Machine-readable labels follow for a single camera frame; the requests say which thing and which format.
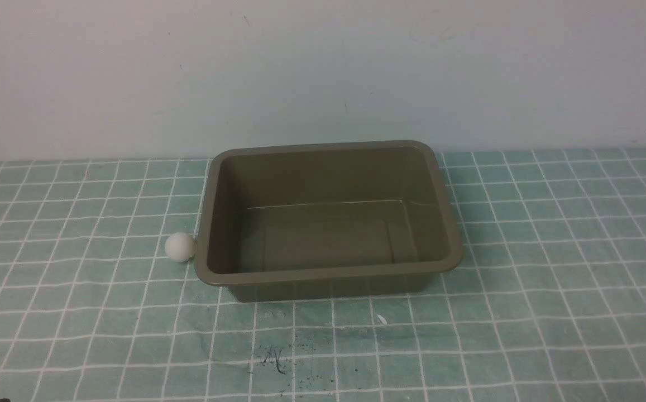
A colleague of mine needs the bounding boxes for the white ping-pong ball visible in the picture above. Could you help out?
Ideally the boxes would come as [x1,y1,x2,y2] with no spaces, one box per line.
[164,232,195,263]

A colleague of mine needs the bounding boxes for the olive plastic storage bin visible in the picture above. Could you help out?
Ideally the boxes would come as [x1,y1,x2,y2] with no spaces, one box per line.
[195,140,464,302]

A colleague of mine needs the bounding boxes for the green checkered tablecloth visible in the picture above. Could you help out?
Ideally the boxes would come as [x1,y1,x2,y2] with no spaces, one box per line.
[0,148,646,401]

